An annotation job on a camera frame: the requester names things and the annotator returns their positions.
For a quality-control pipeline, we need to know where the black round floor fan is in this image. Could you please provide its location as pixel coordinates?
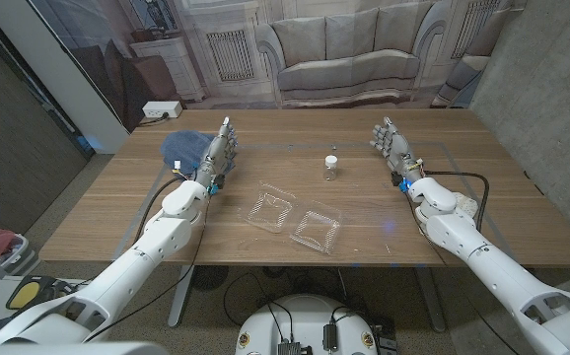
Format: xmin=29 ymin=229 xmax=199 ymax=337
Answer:
xmin=190 ymin=265 xmax=230 ymax=292

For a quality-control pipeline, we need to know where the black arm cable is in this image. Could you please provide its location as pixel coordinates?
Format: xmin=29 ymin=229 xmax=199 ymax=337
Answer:
xmin=134 ymin=175 xmax=187 ymax=243
xmin=422 ymin=170 xmax=491 ymax=233

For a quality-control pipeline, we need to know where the black floor cable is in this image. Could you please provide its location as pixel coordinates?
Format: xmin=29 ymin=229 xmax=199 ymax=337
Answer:
xmin=223 ymin=270 xmax=296 ymax=341

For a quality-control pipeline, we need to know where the white power strip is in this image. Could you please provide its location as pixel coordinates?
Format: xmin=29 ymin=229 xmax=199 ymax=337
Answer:
xmin=141 ymin=101 xmax=183 ymax=119

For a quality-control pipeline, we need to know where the grey table leg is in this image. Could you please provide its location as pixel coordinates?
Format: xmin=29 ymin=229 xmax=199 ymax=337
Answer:
xmin=415 ymin=265 xmax=447 ymax=333
xmin=168 ymin=264 xmax=195 ymax=328

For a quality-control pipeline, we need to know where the yellow black foot pedal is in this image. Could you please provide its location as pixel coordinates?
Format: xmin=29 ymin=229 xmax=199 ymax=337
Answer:
xmin=6 ymin=275 xmax=59 ymax=312

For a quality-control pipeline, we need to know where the clear plastic clamshell container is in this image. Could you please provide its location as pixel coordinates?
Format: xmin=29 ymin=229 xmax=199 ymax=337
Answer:
xmin=238 ymin=180 xmax=343 ymax=255

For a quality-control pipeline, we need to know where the crumpled white paper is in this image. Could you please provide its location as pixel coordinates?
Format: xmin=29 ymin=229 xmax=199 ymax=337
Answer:
xmin=452 ymin=190 xmax=478 ymax=219

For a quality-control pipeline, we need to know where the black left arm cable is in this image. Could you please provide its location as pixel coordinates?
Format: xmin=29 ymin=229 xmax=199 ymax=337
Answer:
xmin=134 ymin=175 xmax=187 ymax=243

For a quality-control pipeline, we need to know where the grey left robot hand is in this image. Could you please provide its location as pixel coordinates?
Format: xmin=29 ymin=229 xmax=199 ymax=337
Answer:
xmin=193 ymin=115 xmax=240 ymax=191

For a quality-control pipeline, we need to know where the blue folded towel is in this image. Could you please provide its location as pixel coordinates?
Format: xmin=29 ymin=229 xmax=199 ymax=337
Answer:
xmin=160 ymin=129 xmax=237 ymax=175

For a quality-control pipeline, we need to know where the small clear bottle white cap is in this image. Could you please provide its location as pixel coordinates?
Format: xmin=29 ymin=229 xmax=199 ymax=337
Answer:
xmin=323 ymin=155 xmax=339 ymax=182

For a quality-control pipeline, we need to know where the printed sofa room backdrop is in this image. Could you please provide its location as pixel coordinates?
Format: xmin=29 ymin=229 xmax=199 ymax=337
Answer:
xmin=28 ymin=0 xmax=528 ymax=134

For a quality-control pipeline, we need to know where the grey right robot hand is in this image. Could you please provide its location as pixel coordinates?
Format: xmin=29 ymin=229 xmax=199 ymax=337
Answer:
xmin=369 ymin=116 xmax=424 ymax=186

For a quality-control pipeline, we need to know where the white robot torso base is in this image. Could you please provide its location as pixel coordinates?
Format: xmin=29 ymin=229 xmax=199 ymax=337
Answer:
xmin=235 ymin=294 xmax=379 ymax=355

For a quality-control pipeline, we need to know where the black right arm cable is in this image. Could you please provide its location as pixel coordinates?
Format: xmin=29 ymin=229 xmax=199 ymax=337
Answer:
xmin=422 ymin=170 xmax=491 ymax=233

